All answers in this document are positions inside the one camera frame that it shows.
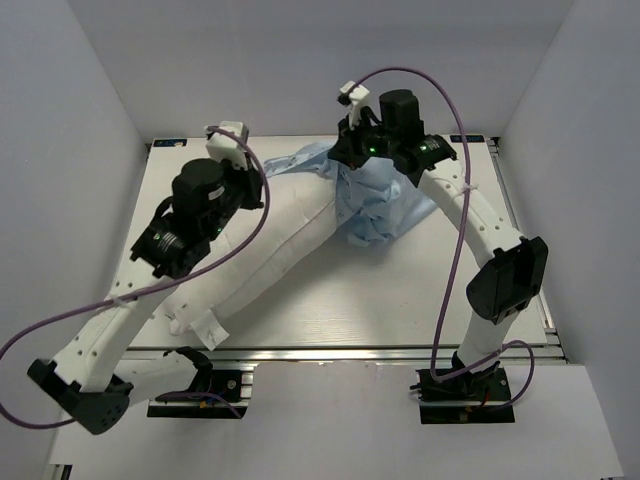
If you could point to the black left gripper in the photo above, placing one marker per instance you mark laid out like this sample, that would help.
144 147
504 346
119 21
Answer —
253 181

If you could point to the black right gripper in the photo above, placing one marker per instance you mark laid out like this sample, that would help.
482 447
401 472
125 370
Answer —
345 150

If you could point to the light blue pillowcase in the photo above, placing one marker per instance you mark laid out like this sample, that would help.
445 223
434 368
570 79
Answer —
374 204

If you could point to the white pillow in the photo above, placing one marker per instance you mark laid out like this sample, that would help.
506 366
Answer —
302 216

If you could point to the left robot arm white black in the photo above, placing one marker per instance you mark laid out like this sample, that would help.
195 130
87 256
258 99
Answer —
86 378

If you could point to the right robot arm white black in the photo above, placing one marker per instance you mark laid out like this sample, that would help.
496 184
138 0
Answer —
511 266

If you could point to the blue sticker right corner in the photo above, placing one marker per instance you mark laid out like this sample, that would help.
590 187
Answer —
469 138

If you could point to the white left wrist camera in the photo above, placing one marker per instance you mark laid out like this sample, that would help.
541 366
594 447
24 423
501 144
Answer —
220 147

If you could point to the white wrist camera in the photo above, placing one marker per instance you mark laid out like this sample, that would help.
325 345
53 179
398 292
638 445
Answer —
354 97
220 147

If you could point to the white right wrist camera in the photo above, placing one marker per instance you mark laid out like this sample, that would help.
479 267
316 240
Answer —
354 97

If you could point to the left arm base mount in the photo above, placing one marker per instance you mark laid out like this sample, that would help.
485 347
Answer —
212 394

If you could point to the aluminium table front rail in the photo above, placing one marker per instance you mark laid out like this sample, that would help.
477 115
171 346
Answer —
548 352

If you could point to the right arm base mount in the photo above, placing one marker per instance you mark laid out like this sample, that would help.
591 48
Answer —
467 399

